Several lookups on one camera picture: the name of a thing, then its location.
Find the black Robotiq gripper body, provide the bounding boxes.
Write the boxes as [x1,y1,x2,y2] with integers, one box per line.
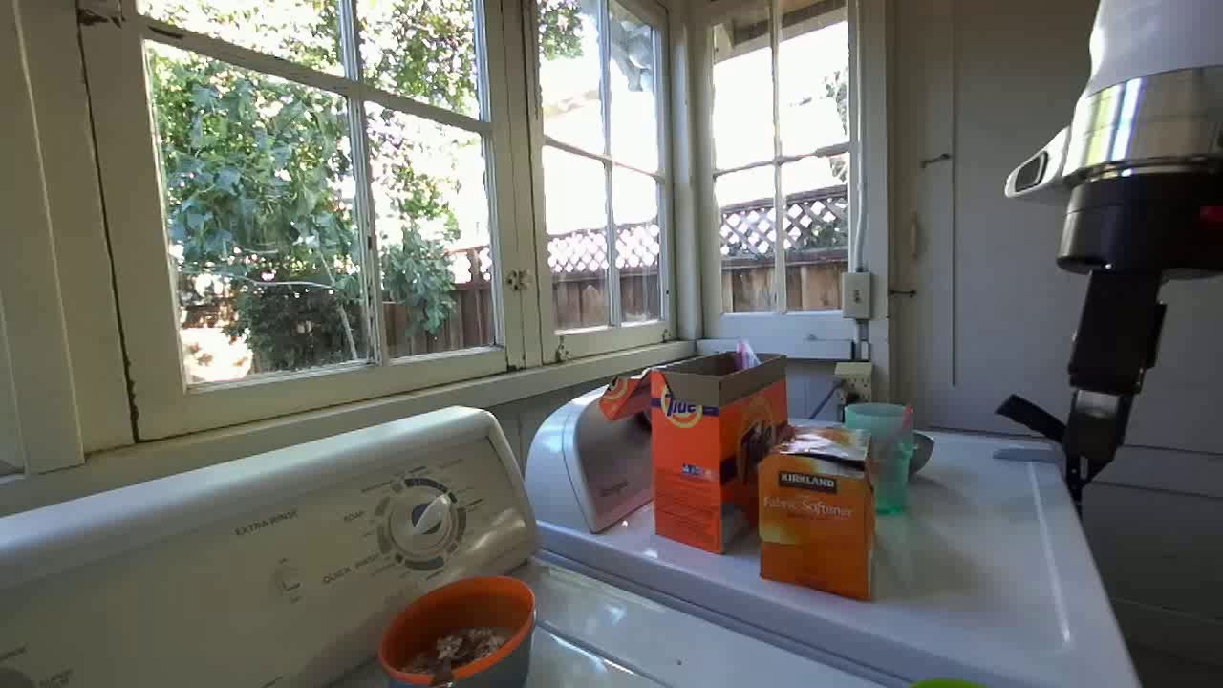
[1056,167,1223,401]

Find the brown crumbs in bowl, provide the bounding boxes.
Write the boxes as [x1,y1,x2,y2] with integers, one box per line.
[407,625,517,676]

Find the orange bowl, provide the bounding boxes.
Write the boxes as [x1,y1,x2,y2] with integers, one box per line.
[375,575,541,688]

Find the teal plastic cup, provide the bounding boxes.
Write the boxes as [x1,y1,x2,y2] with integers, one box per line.
[842,401,921,522]

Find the white sink basin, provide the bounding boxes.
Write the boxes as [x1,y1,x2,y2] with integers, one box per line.
[524,380,1147,688]

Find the grey panelled door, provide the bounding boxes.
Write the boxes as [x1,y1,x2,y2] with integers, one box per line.
[882,0,1099,436]

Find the small orange Kirkland box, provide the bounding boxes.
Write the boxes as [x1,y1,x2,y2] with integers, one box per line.
[751,426,882,606]

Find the tall orange detergent box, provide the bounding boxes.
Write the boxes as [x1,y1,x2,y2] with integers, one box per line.
[645,351,792,560]

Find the white window with lattice view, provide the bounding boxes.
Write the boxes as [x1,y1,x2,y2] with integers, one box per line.
[690,0,867,364]

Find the grey dryer control panel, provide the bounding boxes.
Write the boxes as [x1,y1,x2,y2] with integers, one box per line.
[524,380,667,541]

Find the washing machine dial knob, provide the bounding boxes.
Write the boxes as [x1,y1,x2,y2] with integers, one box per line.
[379,478,462,575]

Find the white washing machine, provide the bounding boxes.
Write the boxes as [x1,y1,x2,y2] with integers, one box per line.
[0,401,896,688]

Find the low white wall socket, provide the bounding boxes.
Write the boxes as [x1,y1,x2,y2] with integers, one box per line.
[829,358,880,407]

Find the wall electrical outlet box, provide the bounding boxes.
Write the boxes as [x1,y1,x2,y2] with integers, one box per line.
[835,269,880,324]

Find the narrow white window frame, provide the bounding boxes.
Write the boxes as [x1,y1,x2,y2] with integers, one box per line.
[524,0,678,369]

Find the large white window frame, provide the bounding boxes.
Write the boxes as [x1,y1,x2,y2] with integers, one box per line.
[72,0,517,444]

